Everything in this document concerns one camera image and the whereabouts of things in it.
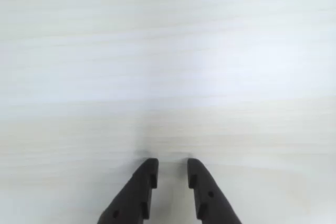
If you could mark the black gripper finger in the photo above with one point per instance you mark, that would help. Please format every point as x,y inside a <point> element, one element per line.
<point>131,195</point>
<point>210,197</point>

